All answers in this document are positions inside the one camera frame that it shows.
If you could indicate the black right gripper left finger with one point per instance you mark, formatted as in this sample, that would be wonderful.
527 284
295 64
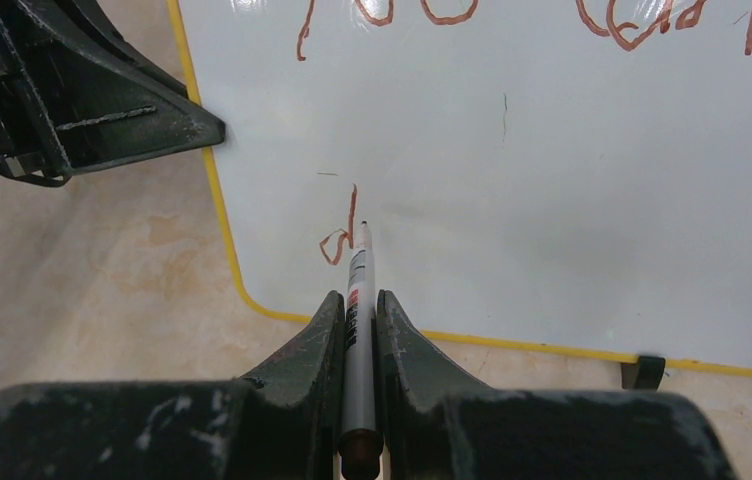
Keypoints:
280 420

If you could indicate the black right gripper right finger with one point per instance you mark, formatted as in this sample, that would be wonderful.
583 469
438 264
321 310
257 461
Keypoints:
441 422

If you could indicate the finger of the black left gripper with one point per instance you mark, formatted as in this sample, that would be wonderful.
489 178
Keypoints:
76 98

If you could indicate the white marker pen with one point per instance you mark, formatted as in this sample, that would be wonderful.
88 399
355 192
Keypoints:
360 443

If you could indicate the yellow framed whiteboard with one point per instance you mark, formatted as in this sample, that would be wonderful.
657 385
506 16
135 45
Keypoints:
564 176

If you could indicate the black whiteboard stand right foot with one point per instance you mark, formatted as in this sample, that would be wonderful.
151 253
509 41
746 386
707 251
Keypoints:
645 373

